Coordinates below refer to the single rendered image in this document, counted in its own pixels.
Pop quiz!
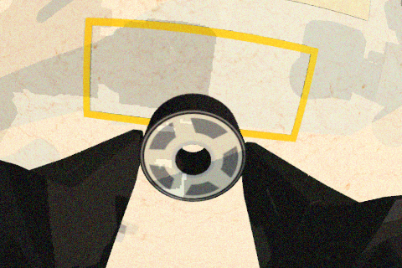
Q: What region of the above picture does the yellow rectangular outline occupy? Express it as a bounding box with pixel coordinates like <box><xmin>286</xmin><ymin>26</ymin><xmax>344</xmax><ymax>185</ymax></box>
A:
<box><xmin>83</xmin><ymin>18</ymin><xmax>319</xmax><ymax>142</ymax></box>

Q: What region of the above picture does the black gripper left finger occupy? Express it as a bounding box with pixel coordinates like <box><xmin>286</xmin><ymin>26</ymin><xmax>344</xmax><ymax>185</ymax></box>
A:
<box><xmin>0</xmin><ymin>128</ymin><xmax>144</xmax><ymax>268</ymax></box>

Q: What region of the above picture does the black and grey wheel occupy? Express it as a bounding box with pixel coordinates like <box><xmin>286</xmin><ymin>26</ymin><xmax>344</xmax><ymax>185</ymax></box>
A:
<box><xmin>138</xmin><ymin>94</ymin><xmax>247</xmax><ymax>202</ymax></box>

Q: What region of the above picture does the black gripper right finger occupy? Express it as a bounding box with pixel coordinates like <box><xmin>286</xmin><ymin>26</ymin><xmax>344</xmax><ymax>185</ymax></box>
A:
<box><xmin>241</xmin><ymin>141</ymin><xmax>402</xmax><ymax>268</ymax></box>

